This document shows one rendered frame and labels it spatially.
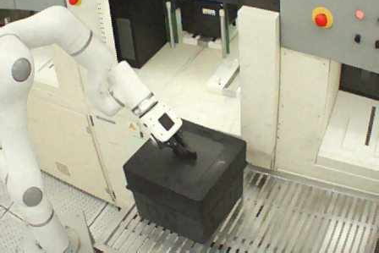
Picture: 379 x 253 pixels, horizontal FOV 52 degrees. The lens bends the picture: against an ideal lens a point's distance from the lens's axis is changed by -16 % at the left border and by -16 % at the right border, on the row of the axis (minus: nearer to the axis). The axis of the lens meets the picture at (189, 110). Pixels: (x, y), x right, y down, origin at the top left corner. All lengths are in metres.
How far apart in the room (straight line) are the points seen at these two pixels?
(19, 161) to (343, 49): 0.99
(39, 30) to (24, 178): 0.40
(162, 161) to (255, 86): 0.37
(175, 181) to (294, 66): 0.51
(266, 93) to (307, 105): 0.15
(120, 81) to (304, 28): 0.57
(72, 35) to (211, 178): 0.58
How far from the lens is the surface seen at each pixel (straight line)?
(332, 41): 1.30
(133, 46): 2.00
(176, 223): 1.44
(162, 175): 1.33
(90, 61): 1.18
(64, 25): 1.10
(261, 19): 1.29
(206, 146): 1.40
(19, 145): 1.17
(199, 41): 2.16
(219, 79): 1.86
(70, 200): 2.72
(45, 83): 2.19
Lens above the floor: 1.98
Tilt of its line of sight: 39 degrees down
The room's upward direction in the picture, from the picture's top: 5 degrees counter-clockwise
